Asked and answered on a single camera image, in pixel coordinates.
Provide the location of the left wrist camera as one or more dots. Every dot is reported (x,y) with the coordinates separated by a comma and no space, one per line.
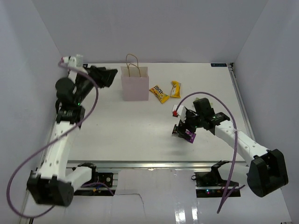
(73,61)

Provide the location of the purple M&M packet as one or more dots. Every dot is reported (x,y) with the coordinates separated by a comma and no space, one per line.
(190,137)

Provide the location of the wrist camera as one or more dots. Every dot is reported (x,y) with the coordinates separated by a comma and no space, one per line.
(73,61)
(179,111)

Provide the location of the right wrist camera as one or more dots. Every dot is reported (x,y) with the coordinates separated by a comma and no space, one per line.
(179,111)

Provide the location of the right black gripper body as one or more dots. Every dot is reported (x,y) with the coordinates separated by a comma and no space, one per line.
(192,121)

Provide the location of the yellow M&M packet centre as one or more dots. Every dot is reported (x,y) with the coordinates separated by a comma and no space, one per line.
(161,96)

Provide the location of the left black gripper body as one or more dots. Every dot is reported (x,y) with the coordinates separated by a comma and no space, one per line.
(85,84)

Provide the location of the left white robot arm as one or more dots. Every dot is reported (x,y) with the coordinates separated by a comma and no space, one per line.
(50,185)

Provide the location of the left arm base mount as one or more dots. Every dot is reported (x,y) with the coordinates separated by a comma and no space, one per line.
(100,183)

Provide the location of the pink paper bag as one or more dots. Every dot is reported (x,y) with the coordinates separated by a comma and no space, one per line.
(134,81)

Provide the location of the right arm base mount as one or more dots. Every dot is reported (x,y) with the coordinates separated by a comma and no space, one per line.
(210,184)

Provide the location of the yellow snack bar wrapper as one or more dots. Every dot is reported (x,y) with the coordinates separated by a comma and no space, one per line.
(175,91)

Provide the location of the blue label right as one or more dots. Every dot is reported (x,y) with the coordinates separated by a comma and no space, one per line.
(218,64)

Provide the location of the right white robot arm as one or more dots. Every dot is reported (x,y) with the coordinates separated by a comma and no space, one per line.
(266,170)

